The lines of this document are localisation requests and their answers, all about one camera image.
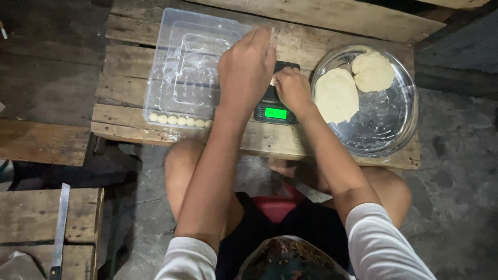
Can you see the person's right hand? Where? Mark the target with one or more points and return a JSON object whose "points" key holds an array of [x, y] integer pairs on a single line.
{"points": [[293, 90]]}

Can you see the person's left hand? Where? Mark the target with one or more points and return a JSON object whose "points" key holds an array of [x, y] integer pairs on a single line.
{"points": [[243, 70]]}

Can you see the person's right fingers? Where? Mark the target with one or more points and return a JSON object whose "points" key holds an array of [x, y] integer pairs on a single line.
{"points": [[281, 76]]}

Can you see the small dough piece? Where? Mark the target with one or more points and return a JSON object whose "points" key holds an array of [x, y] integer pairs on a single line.
{"points": [[273, 81]]}

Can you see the black digital kitchen scale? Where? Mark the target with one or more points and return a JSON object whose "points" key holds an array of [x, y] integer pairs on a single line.
{"points": [[275, 113]]}

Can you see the flat oval dough slab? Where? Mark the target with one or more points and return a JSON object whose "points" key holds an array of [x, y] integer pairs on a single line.
{"points": [[336, 96]]}

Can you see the long wooden plank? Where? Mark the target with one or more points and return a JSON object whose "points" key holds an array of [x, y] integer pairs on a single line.
{"points": [[330, 17]]}

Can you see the round dough lump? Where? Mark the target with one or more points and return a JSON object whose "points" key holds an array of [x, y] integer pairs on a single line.
{"points": [[373, 72]]}

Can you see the clear plastic container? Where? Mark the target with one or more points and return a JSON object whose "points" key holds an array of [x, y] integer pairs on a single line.
{"points": [[183, 66]]}

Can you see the row of small dough balls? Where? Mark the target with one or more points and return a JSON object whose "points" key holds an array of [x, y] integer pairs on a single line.
{"points": [[180, 120]]}

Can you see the clear glass bowl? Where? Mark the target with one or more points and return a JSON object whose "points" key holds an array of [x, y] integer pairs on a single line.
{"points": [[381, 120]]}

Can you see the red plastic stool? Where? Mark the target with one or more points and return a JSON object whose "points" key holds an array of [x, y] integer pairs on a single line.
{"points": [[276, 208]]}

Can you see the low wooden bench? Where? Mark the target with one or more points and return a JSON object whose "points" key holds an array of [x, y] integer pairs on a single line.
{"points": [[39, 142]]}

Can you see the small white stick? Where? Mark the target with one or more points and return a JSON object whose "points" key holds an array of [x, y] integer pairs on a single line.
{"points": [[3, 30]]}

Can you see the wooden pallet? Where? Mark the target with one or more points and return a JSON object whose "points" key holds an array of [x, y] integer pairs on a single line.
{"points": [[31, 217]]}

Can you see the clear plastic bag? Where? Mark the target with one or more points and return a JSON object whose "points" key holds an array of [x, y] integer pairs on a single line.
{"points": [[17, 268]]}

